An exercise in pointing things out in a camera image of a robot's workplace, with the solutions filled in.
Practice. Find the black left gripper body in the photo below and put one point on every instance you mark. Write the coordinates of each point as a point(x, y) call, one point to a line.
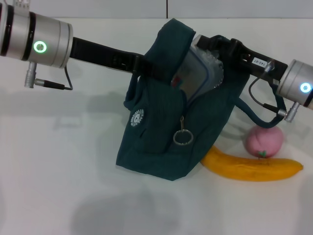
point(102, 55)

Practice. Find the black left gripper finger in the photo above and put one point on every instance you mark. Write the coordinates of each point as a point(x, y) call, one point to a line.
point(149, 68)

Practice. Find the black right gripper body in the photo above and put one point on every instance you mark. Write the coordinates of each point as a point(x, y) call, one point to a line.
point(254, 61)

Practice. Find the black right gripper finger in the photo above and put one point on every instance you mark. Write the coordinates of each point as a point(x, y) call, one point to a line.
point(207, 43)

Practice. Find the clear food container blue lid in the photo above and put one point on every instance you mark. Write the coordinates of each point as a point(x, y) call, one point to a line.
point(195, 78)

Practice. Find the dark teal fabric bag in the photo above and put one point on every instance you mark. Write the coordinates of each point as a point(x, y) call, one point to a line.
point(156, 117)

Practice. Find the pink toy peach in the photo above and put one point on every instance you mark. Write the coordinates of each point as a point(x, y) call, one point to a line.
point(264, 142)

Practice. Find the yellow banana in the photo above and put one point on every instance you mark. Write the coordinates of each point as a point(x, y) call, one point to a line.
point(244, 170)

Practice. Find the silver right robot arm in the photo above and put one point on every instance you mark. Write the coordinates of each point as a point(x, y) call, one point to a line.
point(296, 80)

